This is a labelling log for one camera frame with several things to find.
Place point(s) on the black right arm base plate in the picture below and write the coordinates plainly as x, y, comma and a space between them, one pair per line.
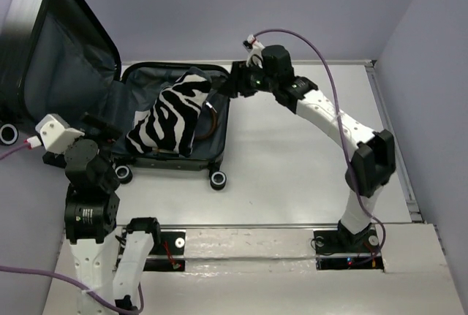
333, 254

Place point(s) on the zebra print plush cloth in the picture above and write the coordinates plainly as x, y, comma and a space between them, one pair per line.
169, 124

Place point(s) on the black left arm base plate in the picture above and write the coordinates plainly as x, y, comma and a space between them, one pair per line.
168, 256

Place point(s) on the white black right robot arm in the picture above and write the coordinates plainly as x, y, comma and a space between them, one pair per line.
370, 155

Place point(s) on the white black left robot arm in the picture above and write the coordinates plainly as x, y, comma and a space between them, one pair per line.
108, 268

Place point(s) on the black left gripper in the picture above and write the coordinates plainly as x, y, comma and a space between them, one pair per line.
104, 135

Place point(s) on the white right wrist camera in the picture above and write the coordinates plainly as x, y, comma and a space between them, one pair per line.
254, 46

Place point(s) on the black hard-shell suitcase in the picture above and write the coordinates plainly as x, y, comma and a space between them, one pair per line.
56, 57

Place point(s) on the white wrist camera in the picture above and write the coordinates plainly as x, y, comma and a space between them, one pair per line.
54, 134
254, 46

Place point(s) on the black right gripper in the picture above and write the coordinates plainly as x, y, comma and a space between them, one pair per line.
237, 81

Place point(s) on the brown silver headphones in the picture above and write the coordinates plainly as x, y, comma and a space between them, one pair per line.
207, 122

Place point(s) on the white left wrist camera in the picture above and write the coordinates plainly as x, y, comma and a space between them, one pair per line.
54, 134

